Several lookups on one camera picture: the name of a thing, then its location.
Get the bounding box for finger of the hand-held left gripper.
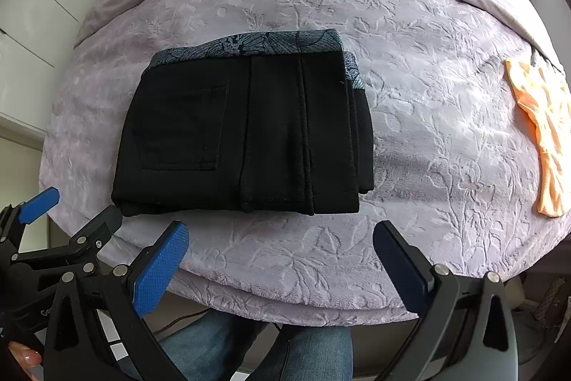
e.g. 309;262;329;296
10;205;124;275
0;187;61;259

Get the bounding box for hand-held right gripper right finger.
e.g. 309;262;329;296
372;220;520;381

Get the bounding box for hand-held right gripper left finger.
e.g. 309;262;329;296
42;221;190;381

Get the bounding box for black pants with patterned lining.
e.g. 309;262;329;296
111;29;375;216

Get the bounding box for person's left hand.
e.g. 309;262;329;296
9;343;44;381

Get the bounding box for person's left leg in jeans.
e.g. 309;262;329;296
158;310;271;381

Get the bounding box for person's leg in jeans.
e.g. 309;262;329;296
158;310;271;381
277;325;353;381

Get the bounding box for person's right leg in jeans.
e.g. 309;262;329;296
277;325;353;381

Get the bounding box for lilac embossed blanket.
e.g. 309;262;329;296
39;0;571;326

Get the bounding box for brown patterned bag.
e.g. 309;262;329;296
533;274;571;328

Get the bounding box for white wardrobe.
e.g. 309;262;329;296
0;0;148;150

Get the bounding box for orange cloth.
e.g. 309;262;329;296
504;59;571;216

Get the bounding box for thin black cable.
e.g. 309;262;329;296
154;310;206;335

